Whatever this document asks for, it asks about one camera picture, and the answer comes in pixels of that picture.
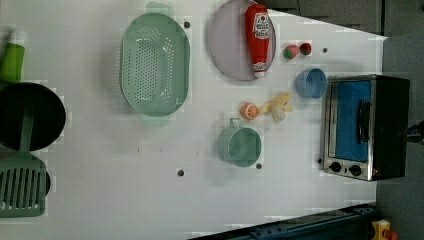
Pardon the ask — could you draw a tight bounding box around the pink round plate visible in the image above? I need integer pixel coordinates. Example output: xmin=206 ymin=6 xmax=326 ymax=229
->
xmin=208 ymin=0 xmax=276 ymax=81

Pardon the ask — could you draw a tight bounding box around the blue metal frame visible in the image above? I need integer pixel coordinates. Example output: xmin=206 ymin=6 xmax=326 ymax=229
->
xmin=191 ymin=204 xmax=382 ymax=240

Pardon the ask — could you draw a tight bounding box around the red plush ketchup bottle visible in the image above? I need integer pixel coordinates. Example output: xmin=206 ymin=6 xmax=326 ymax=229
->
xmin=245 ymin=4 xmax=271 ymax=78

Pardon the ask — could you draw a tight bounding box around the yellow plush banana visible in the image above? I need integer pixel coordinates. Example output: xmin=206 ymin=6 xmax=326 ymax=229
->
xmin=259 ymin=92 xmax=294 ymax=123

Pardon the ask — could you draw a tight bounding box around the green bottle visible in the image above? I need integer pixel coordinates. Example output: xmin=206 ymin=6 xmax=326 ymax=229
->
xmin=0 ymin=29 xmax=27 ymax=83

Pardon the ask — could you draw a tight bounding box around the plush orange slice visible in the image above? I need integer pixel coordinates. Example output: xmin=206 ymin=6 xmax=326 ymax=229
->
xmin=240 ymin=102 xmax=259 ymax=120

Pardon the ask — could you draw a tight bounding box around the blue cup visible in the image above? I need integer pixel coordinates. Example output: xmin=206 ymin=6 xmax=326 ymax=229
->
xmin=295 ymin=68 xmax=328 ymax=99

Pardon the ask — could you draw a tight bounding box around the green mug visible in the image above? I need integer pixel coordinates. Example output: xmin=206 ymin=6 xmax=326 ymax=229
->
xmin=217 ymin=118 xmax=262 ymax=168

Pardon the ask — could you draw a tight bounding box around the black frying pan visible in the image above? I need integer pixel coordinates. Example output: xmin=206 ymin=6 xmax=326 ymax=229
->
xmin=0 ymin=82 xmax=67 ymax=152

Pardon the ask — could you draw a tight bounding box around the black toaster oven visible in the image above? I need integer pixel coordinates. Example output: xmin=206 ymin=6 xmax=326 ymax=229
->
xmin=322 ymin=75 xmax=410 ymax=181

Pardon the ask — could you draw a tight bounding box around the green slotted spatula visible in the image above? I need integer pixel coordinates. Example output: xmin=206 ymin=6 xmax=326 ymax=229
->
xmin=0 ymin=100 xmax=47 ymax=218

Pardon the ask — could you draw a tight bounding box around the green perforated colander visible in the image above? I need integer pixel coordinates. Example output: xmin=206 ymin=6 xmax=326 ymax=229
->
xmin=120 ymin=1 xmax=191 ymax=127

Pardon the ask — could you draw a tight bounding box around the red plush strawberry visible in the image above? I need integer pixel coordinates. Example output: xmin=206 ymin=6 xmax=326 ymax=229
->
xmin=300 ymin=43 xmax=312 ymax=56

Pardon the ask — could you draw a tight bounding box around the pink plush strawberry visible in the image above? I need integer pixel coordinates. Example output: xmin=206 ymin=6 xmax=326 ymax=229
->
xmin=283 ymin=45 xmax=299 ymax=60

